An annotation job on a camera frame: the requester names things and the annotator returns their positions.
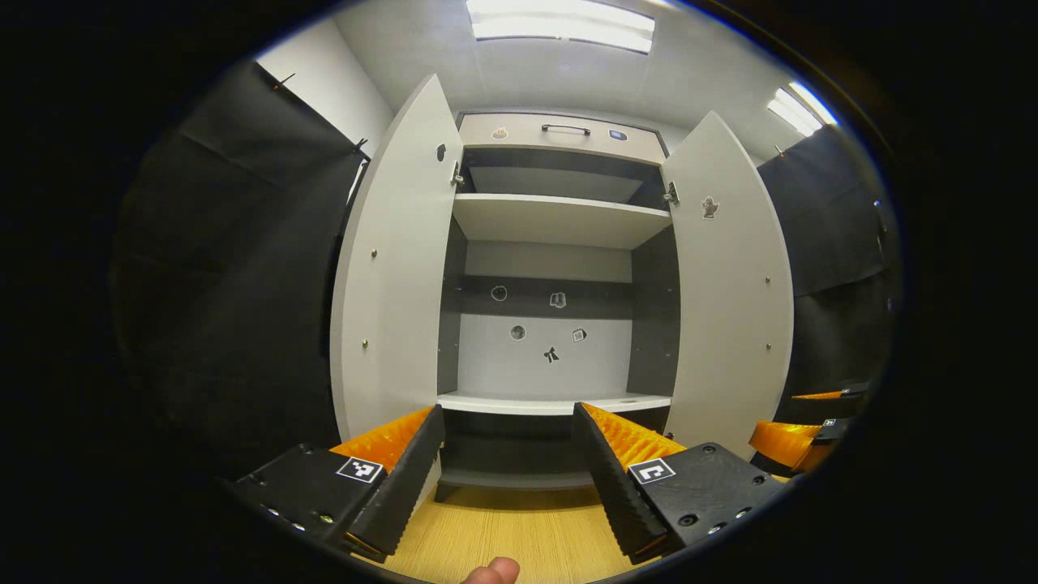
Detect grey shoe cabinet door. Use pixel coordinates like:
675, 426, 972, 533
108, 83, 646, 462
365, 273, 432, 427
328, 73, 465, 479
661, 111, 796, 459

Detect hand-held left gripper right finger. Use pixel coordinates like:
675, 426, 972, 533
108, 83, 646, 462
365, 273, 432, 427
572, 401, 791, 566

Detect large ceiling light panel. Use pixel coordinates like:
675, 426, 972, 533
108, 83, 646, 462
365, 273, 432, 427
466, 0, 656, 54

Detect small ceiling light panel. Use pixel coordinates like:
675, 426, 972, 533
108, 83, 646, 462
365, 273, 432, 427
766, 79, 839, 137

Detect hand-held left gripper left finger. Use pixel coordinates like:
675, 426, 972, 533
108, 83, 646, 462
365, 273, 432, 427
219, 404, 447, 565

